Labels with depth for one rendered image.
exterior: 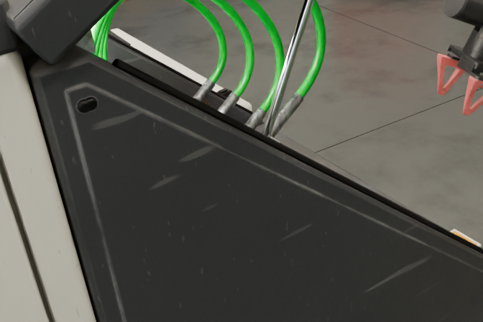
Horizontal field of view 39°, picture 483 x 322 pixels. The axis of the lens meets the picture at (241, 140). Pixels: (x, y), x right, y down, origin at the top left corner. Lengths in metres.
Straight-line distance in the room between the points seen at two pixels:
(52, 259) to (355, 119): 3.00
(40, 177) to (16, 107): 0.05
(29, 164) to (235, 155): 0.16
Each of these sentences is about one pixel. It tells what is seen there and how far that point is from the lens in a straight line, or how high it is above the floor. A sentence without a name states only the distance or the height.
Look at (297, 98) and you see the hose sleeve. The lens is 1.01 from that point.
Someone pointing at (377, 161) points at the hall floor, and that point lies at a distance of 3.09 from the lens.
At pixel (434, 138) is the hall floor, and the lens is 3.27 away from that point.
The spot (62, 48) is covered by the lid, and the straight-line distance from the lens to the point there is 0.42.
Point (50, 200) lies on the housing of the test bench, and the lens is 0.48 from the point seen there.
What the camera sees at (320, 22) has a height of 1.27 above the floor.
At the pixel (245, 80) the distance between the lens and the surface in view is 1.15.
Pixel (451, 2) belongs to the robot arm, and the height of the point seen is 1.19.
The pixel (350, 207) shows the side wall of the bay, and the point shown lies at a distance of 0.64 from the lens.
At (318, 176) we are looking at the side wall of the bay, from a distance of 0.60.
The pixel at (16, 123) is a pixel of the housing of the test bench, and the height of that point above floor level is 1.42.
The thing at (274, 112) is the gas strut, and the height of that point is 1.34.
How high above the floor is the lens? 1.60
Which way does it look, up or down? 29 degrees down
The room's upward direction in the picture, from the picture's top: 7 degrees counter-clockwise
